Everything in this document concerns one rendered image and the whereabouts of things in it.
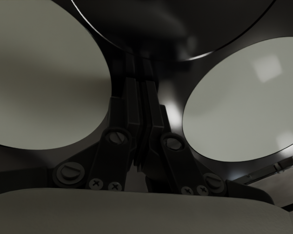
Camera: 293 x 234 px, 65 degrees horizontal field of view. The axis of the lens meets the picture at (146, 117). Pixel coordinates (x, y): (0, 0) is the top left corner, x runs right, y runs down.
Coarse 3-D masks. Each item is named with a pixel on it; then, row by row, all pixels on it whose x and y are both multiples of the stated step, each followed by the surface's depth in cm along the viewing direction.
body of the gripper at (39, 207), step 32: (32, 192) 6; (64, 192) 6; (96, 192) 6; (128, 192) 7; (0, 224) 5; (32, 224) 5; (64, 224) 5; (96, 224) 5; (128, 224) 6; (160, 224) 6; (192, 224) 6; (224, 224) 6; (256, 224) 7; (288, 224) 7
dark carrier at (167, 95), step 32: (64, 0) 10; (96, 0) 10; (128, 0) 10; (160, 0) 10; (192, 0) 10; (224, 0) 11; (256, 0) 11; (288, 0) 11; (96, 32) 11; (128, 32) 11; (160, 32) 11; (192, 32) 11; (224, 32) 12; (256, 32) 12; (288, 32) 12; (128, 64) 12; (160, 64) 12; (192, 64) 12; (160, 96) 14; (96, 128) 15; (0, 160) 16; (32, 160) 16; (64, 160) 17; (256, 160) 18
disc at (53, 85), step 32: (0, 0) 10; (32, 0) 10; (0, 32) 11; (32, 32) 11; (64, 32) 11; (0, 64) 12; (32, 64) 12; (64, 64) 12; (96, 64) 12; (0, 96) 13; (32, 96) 13; (64, 96) 13; (96, 96) 13; (0, 128) 14; (32, 128) 14; (64, 128) 14
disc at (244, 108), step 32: (224, 64) 13; (256, 64) 13; (288, 64) 13; (192, 96) 14; (224, 96) 14; (256, 96) 14; (288, 96) 15; (192, 128) 16; (224, 128) 16; (256, 128) 16; (288, 128) 16; (224, 160) 18
